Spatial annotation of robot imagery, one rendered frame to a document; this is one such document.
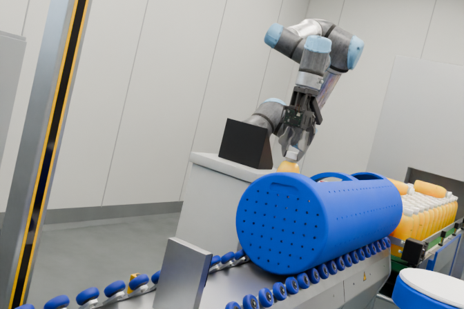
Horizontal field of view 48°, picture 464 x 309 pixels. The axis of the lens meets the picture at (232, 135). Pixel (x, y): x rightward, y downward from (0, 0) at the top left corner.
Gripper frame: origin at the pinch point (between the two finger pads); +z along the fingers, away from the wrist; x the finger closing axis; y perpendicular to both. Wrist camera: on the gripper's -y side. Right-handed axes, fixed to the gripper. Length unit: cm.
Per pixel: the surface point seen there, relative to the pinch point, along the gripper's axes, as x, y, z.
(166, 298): 4, 55, 32
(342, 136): -161, -508, 1
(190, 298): 10, 55, 29
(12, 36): -146, -3, -15
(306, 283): 17.5, 9.8, 31.7
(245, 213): -4.7, 11.3, 19.2
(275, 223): 5.2, 11.3, 18.7
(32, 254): -24, 67, 31
